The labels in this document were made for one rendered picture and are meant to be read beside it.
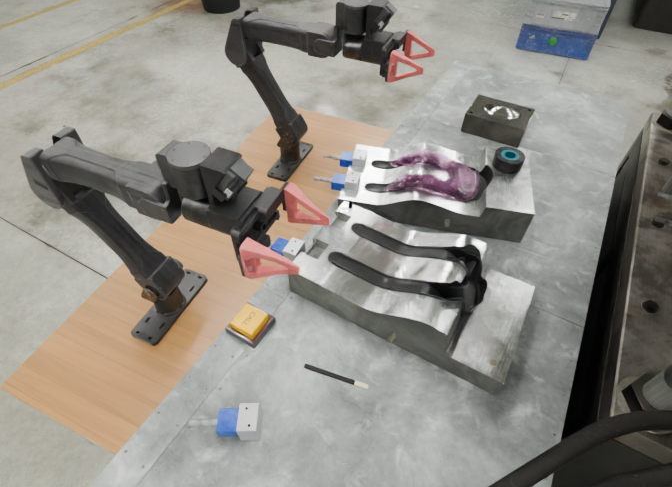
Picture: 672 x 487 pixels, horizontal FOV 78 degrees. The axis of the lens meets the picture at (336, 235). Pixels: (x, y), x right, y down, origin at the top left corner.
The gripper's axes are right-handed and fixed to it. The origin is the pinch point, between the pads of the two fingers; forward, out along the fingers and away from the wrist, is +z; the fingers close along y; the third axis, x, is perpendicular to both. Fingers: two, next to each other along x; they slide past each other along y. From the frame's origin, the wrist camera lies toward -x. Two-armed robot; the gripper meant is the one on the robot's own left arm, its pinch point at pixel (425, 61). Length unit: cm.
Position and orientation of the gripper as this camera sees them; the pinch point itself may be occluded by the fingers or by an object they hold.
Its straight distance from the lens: 104.4
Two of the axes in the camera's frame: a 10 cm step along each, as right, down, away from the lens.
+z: 9.2, 3.1, -2.6
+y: 4.0, -6.8, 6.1
